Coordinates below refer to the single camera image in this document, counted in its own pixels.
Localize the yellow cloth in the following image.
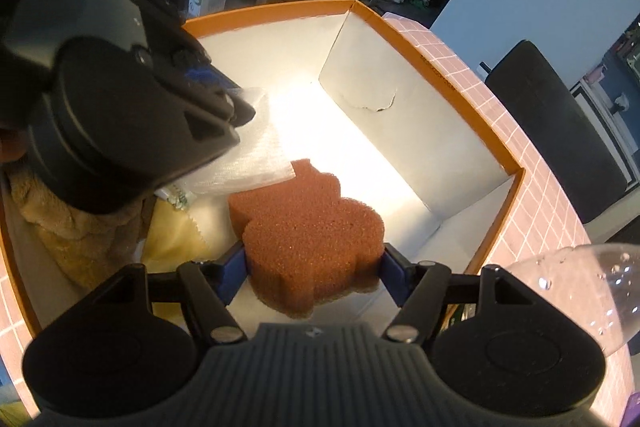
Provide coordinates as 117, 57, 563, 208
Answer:
141, 194, 241, 323

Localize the white green printed packet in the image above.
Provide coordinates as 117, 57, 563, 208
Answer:
154, 183, 195, 212

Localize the brown shaped sponge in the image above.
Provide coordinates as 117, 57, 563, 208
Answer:
227, 158, 386, 321

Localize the black chair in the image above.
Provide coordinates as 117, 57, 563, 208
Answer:
484, 39, 629, 226

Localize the white mesh cloth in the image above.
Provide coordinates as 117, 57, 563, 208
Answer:
172, 86, 296, 196

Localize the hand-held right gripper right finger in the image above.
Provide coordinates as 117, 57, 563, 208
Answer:
381, 245, 516, 344

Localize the pink checked tablecloth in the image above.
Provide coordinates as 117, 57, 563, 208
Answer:
0, 12, 637, 427

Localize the tan plush towel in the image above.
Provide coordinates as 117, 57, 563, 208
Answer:
4, 157, 157, 294

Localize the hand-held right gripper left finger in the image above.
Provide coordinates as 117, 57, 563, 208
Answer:
107, 241, 251, 344

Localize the clear plastic water bottle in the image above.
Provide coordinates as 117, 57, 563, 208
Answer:
499, 243, 640, 356

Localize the orange cardboard box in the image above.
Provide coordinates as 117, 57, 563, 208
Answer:
0, 0, 527, 344

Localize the person's left hand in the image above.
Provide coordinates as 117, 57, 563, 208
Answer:
0, 129, 28, 164

